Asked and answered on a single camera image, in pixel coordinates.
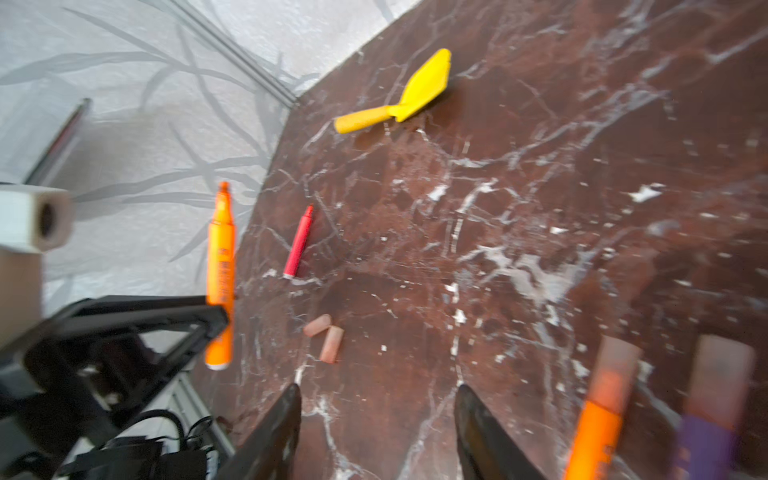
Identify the aluminium front rail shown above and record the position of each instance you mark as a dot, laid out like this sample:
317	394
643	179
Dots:
200	426

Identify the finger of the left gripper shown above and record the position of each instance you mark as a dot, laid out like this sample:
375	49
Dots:
138	324

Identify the orange highlighter pen group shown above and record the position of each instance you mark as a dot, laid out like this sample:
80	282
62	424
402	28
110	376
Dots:
601	419

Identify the pink highlighter pen group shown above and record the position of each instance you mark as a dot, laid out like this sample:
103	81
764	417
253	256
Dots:
298	245

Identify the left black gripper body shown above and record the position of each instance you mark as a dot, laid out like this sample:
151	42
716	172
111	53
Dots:
37	442

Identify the yellow toy shovel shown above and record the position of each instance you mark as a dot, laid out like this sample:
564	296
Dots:
425	85

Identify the clear plastic wall bin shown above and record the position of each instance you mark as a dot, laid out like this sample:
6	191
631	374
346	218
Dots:
36	142

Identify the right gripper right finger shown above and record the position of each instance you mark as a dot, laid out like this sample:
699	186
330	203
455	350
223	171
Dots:
484	449

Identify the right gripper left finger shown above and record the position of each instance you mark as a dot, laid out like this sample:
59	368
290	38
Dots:
269	451

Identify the purple highlighter pen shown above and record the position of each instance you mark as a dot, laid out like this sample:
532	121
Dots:
718	389

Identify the translucent pen cap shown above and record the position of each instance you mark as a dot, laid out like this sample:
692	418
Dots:
318	325
332	344

